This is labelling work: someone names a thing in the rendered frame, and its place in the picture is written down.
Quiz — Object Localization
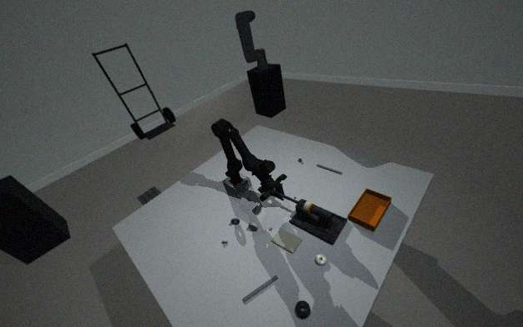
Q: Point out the brown open tray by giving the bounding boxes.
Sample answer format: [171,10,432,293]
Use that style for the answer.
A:
[348,189,392,231]

